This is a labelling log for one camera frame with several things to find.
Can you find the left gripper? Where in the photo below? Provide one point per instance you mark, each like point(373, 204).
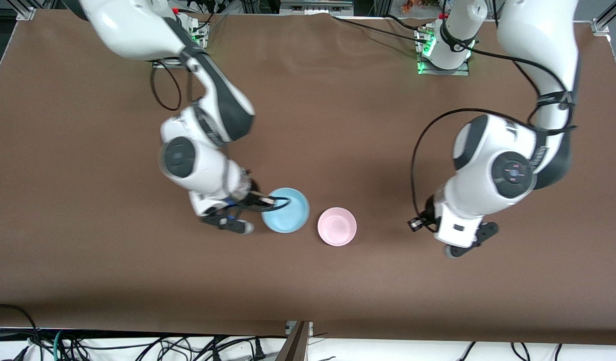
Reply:
point(429, 209)

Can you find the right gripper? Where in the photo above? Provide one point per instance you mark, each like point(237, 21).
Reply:
point(251, 199)

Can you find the blue bowl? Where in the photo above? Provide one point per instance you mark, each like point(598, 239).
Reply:
point(290, 215)

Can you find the pink bowl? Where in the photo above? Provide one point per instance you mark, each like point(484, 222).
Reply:
point(337, 226)

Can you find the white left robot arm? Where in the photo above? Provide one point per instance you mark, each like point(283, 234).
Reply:
point(533, 40)

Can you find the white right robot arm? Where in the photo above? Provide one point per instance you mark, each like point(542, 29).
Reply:
point(137, 25)

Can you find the brown table cover sheet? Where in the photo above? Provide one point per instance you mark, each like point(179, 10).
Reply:
point(338, 125)

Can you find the brown wooden beam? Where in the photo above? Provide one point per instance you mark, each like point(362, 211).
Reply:
point(295, 346)

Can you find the black power plug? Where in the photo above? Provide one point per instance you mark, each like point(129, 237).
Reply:
point(259, 351)

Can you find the silver equipment box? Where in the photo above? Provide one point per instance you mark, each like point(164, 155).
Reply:
point(315, 6)

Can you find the orange small object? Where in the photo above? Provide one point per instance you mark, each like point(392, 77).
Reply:
point(418, 5)

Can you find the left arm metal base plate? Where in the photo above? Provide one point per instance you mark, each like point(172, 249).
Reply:
point(443, 72)

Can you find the aluminium corner bracket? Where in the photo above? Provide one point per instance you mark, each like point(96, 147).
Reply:
point(26, 13)

